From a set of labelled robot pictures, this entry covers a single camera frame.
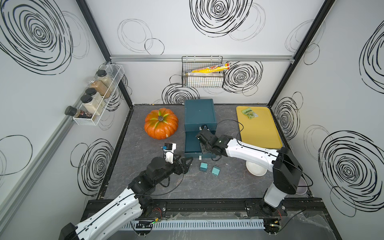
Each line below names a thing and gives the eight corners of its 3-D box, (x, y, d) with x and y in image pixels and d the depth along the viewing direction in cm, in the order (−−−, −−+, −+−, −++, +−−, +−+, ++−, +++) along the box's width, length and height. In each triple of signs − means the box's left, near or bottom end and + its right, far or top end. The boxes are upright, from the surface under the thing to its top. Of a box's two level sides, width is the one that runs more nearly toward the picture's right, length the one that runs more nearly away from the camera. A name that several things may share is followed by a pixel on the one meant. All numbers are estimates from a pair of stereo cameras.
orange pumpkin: (146, 142, 100) (141, 131, 90) (152, 119, 113) (148, 108, 103) (176, 142, 100) (174, 131, 90) (178, 119, 113) (176, 108, 103)
